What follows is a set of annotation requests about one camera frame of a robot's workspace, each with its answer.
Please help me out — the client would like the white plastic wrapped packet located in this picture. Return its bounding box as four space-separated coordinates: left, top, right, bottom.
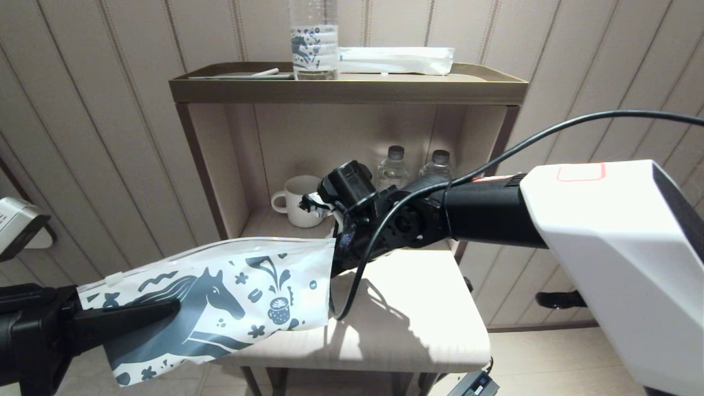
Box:
338 47 455 76

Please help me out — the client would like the water bottle patterned label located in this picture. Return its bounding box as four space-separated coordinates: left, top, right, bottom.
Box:
421 150 454 179

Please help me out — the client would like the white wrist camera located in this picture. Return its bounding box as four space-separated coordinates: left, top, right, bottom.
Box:
0 197 51 262
299 191 346 238

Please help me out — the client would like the white horse print zip bag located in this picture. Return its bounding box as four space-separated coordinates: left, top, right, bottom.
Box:
77 236 337 387

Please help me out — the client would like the black labelled power adapter box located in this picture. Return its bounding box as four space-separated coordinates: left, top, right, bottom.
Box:
448 370 500 396

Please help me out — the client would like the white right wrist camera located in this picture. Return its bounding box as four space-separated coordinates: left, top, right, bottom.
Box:
299 191 346 238

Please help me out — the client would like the water bottle plain white label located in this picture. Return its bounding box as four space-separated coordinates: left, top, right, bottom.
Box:
377 145 410 190

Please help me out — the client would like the beige wooden shelf table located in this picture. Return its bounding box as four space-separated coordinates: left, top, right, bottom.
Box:
169 62 529 396

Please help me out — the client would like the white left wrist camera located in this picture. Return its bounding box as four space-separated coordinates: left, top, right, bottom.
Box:
0 197 51 262

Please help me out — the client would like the white ribbed mug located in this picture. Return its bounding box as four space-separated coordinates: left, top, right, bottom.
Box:
271 175 331 228

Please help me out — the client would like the tall clear printed bottle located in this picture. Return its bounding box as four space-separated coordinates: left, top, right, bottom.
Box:
288 0 338 81

